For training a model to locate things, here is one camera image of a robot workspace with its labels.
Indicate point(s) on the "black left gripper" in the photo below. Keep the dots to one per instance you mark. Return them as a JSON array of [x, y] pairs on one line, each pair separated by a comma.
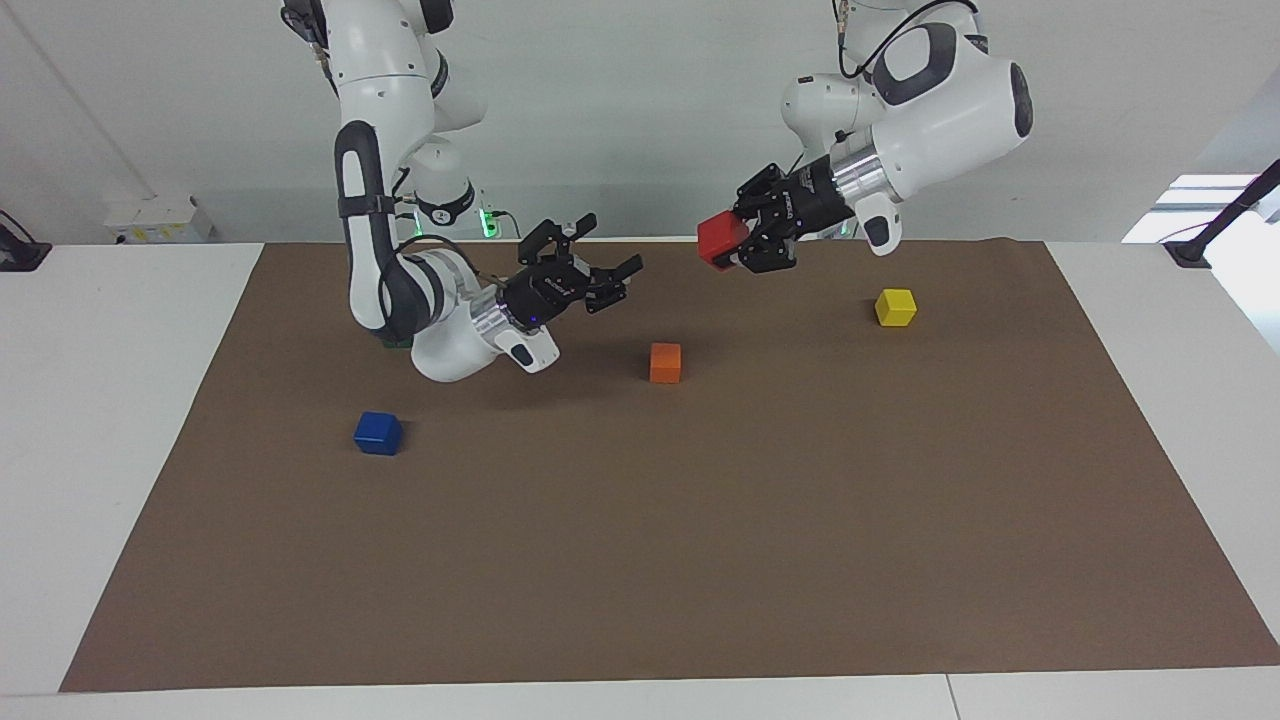
[[812, 205]]

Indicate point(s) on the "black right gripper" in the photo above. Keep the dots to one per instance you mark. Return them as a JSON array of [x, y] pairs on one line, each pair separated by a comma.
[[550, 290]]

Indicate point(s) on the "red block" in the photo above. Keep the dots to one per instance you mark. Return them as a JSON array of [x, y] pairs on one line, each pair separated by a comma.
[[722, 240]]

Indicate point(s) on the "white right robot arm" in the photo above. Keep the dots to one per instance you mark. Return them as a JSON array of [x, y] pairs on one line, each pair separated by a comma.
[[375, 120]]

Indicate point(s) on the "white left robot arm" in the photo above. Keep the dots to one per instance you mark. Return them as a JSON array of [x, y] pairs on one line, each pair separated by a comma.
[[950, 110]]

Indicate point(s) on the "orange block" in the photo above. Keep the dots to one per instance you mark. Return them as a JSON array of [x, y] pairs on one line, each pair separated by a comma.
[[665, 363]]

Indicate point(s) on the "yellow block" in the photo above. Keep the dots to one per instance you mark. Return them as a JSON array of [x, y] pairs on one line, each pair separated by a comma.
[[895, 308]]

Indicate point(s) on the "blue block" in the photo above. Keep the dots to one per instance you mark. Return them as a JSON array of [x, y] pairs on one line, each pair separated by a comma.
[[378, 434]]

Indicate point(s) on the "brown table mat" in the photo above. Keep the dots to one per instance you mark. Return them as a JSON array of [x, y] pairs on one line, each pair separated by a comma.
[[700, 540]]

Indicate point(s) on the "white wall power box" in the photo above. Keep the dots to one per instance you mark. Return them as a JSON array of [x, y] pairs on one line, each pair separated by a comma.
[[160, 220]]

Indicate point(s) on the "black camera stand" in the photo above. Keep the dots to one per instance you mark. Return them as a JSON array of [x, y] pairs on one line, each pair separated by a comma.
[[1215, 225]]

